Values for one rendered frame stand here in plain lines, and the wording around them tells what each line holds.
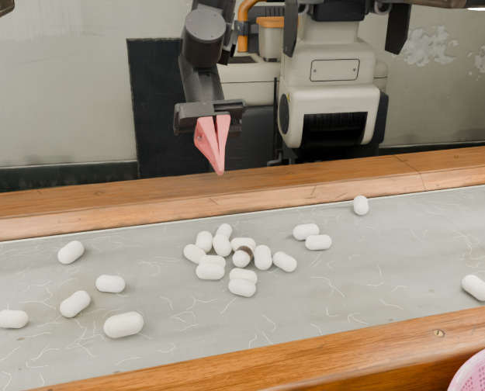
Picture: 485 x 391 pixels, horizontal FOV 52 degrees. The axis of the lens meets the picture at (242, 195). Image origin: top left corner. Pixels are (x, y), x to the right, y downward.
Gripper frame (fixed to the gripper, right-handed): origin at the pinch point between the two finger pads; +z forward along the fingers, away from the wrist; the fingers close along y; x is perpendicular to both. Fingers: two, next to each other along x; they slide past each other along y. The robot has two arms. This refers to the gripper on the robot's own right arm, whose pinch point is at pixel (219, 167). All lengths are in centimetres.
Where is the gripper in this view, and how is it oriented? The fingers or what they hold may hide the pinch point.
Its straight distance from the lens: 70.2
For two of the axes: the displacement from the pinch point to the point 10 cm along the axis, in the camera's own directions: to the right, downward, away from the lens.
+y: 9.6, -1.2, 2.3
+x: -1.6, 4.2, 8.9
